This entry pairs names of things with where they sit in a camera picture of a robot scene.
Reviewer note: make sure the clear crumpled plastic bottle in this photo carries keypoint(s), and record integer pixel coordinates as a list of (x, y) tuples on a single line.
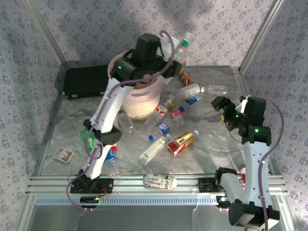
[(126, 121)]

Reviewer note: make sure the green plastic bottle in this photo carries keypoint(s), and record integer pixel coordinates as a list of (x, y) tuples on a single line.
[(85, 136)]

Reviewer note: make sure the black flat case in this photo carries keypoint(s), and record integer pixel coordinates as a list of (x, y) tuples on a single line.
[(84, 81)]

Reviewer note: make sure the white ribbed plastic bin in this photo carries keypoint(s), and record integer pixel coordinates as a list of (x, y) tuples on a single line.
[(142, 108)]

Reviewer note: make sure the aluminium crossbeam rail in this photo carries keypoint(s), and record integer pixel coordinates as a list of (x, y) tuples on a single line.
[(130, 185)]

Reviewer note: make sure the clear ribbed bottle white cap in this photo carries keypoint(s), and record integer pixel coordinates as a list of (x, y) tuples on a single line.
[(215, 89)]

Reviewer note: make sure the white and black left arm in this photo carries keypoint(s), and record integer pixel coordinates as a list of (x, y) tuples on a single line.
[(108, 108)]

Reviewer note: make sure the small white bottle red cap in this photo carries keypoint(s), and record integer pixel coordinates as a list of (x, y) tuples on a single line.
[(114, 147)]

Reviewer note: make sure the aluminium frame post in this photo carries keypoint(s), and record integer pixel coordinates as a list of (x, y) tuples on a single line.
[(263, 31), (47, 31)]

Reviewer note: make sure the red label bottle blue cap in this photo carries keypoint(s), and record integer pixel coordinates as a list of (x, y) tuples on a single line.
[(176, 113)]

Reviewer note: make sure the tall clear bottle white label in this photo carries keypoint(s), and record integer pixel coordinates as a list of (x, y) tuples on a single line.
[(154, 149)]

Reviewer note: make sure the pink plastic bin liner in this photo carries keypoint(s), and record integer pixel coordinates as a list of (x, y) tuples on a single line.
[(150, 90)]

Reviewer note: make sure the brown label bottle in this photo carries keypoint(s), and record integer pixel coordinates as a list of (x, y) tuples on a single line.
[(186, 79)]

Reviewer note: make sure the printed paper wrapped package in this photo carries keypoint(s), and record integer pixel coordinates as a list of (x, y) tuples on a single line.
[(160, 182)]

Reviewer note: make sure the loose blue bottle cap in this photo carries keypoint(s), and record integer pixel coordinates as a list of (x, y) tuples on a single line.
[(151, 137)]

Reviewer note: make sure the blue label water bottle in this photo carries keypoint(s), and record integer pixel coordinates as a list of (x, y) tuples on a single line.
[(111, 156)]

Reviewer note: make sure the blue and white label bottle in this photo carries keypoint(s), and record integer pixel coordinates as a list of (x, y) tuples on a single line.
[(193, 99)]

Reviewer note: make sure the red and yellow label bottle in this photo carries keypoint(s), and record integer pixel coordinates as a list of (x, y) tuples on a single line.
[(180, 144)]

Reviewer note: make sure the small bottle yellow cap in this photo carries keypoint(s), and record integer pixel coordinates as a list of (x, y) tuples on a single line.
[(169, 104)]

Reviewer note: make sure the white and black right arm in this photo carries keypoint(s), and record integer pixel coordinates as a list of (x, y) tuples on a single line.
[(252, 168)]

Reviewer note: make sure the small black circuit board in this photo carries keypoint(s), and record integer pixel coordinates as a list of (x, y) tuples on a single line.
[(90, 199), (223, 200)]

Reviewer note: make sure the small picture card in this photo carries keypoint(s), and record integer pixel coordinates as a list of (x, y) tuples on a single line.
[(63, 154)]

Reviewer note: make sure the Wahaha clear water bottle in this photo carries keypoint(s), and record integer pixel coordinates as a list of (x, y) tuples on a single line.
[(161, 110)]

